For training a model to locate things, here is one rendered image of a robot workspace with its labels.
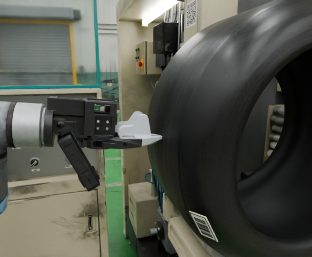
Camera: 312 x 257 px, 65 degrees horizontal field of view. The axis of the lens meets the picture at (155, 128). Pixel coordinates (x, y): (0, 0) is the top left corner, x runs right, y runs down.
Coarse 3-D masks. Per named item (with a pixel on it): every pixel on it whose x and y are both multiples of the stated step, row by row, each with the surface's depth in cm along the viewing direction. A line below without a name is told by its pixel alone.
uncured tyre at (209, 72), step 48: (288, 0) 42; (192, 48) 50; (240, 48) 39; (288, 48) 39; (192, 96) 41; (240, 96) 39; (288, 96) 77; (192, 144) 41; (288, 144) 80; (192, 192) 43; (240, 192) 78; (288, 192) 77; (240, 240) 45; (288, 240) 51
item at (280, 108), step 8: (272, 112) 102; (280, 112) 98; (272, 120) 101; (280, 120) 97; (272, 128) 102; (280, 128) 98; (272, 136) 101; (272, 144) 103; (264, 152) 106; (264, 160) 106
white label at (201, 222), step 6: (192, 216) 44; (198, 216) 43; (204, 216) 42; (198, 222) 44; (204, 222) 43; (198, 228) 46; (204, 228) 44; (210, 228) 42; (204, 234) 45; (210, 234) 43; (216, 240) 43
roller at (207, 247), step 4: (184, 220) 74; (196, 236) 66; (200, 240) 64; (204, 244) 62; (208, 248) 60; (208, 252) 60; (212, 252) 59; (216, 252) 58; (212, 256) 58; (216, 256) 57; (220, 256) 56; (224, 256) 56
